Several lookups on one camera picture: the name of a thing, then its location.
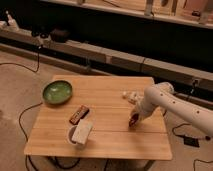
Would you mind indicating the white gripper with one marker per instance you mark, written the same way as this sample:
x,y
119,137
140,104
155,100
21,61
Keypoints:
x,y
142,108

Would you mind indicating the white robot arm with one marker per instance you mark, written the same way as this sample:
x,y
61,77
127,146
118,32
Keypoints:
x,y
162,95

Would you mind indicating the green ceramic bowl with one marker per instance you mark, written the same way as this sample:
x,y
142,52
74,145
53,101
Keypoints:
x,y
57,92

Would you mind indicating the white plastic bottle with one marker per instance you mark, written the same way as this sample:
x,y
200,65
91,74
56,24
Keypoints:
x,y
132,97

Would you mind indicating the black power adapter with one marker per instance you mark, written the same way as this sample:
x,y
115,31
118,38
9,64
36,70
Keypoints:
x,y
191,141

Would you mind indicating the wooden table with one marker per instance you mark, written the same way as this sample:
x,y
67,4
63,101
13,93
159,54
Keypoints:
x,y
109,112

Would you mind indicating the brown chocolate bar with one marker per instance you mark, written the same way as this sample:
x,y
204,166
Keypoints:
x,y
81,112

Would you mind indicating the white cup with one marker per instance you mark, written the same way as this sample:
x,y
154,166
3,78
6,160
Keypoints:
x,y
70,136

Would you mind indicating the black device on ledge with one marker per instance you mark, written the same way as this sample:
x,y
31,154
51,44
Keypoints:
x,y
60,36

